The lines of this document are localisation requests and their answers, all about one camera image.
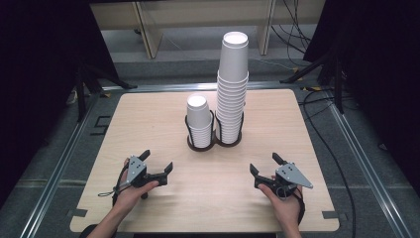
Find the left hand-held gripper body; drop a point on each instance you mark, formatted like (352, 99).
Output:
(136, 170)

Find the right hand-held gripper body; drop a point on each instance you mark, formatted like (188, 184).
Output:
(290, 175)

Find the tall stack of white cups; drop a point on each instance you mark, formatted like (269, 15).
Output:
(232, 99)

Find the person's left hand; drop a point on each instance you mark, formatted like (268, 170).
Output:
(127, 196)

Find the person's right hand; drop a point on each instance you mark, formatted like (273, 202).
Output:
(287, 210)

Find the short stack of white cups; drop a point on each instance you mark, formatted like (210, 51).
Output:
(199, 122)

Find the black stand legs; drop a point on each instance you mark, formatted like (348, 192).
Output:
(81, 95)
(337, 89)

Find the beige wooden furniture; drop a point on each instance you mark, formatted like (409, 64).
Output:
(150, 36)

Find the black curtain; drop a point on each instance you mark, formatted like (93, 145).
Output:
(379, 66)
(36, 82)

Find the metal floor rail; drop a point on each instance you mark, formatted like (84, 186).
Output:
(366, 165)
(56, 178)
(171, 87)

